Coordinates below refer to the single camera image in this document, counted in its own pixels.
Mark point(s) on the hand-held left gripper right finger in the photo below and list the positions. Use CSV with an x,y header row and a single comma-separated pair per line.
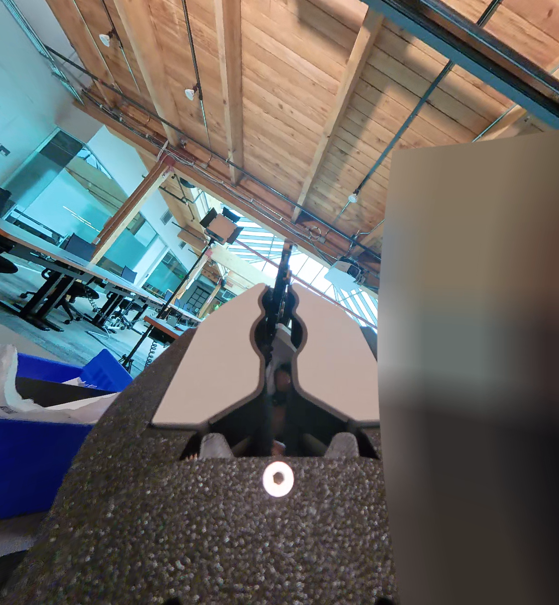
x,y
341,368

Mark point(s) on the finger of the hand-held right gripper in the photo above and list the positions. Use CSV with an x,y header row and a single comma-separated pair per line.
x,y
284,345

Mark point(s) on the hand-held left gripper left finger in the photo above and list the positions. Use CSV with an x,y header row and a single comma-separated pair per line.
x,y
213,368

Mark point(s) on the round black lego assembly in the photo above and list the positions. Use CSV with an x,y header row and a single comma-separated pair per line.
x,y
282,279

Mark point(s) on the blue plastic bin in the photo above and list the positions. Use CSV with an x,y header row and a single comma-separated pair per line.
x,y
24,449

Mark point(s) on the wooden table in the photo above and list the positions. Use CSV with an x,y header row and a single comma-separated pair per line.
x,y
48,250
163,326

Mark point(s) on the white ceiling projector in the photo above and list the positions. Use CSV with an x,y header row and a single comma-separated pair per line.
x,y
343,274

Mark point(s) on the light stand with panel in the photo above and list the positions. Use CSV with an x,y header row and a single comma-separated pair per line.
x,y
223,229

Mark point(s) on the black booklet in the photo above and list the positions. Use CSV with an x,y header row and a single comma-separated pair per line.
x,y
62,390

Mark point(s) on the white track light bulb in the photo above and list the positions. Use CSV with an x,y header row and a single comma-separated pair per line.
x,y
190,93
105,39

